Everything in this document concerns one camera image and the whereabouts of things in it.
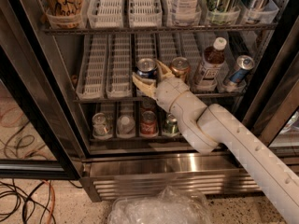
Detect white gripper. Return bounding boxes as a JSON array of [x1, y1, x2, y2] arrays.
[[132, 60, 190, 111]]

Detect blue pepsi can shelf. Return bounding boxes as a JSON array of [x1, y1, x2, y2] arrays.
[[136, 58, 157, 79]]

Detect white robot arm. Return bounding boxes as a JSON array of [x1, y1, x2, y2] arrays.
[[132, 62, 299, 224]]

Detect red can behind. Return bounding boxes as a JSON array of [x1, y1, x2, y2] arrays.
[[140, 100, 156, 113]]

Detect gold can middle shelf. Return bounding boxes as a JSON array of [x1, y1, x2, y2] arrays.
[[169, 57, 191, 82]]

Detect red coke can front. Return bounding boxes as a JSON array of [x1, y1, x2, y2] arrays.
[[140, 111, 157, 134]]

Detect green can front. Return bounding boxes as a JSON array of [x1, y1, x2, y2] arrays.
[[163, 113, 178, 135]]

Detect white bottle top shelf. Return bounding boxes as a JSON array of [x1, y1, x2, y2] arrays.
[[171, 0, 200, 26]]

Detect silver can bottom left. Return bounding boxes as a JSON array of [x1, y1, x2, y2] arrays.
[[93, 113, 110, 136]]

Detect tilted blue silver can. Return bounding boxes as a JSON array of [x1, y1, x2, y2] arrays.
[[224, 55, 255, 87]]

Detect steel fridge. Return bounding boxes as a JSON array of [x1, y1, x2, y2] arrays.
[[0, 0, 298, 202]]

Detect green can top shelf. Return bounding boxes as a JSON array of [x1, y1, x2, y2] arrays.
[[206, 0, 240, 25]]

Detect tan lacroix can top shelf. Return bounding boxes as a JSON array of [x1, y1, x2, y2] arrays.
[[46, 0, 84, 29]]

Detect right glass fridge door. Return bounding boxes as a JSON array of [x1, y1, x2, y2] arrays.
[[243, 17, 299, 158]]

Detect glass fridge door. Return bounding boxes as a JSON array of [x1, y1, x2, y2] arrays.
[[0, 48, 78, 180], [243, 17, 299, 158]]

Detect blue silver can top shelf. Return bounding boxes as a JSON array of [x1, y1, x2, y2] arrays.
[[242, 0, 270, 24]]

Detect left glass fridge door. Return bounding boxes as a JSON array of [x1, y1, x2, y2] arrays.
[[0, 48, 78, 180]]

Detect white tray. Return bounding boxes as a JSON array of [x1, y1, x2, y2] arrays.
[[76, 35, 107, 100], [87, 0, 124, 29], [106, 35, 132, 98], [128, 0, 163, 28]]

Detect clear bottle white cap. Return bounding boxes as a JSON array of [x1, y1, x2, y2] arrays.
[[118, 115, 135, 134]]

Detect brown tea bottle white cap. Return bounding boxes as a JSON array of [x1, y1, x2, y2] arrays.
[[194, 37, 227, 87]]

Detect white tray middle far left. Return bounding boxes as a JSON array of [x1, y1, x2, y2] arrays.
[[76, 35, 107, 100]]

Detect clear plastic bag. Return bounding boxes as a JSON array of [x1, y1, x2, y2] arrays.
[[107, 186, 212, 224]]

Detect orange cable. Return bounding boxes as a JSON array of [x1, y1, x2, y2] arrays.
[[40, 179, 57, 224]]

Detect black cables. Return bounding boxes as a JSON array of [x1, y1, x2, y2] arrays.
[[0, 178, 84, 224]]

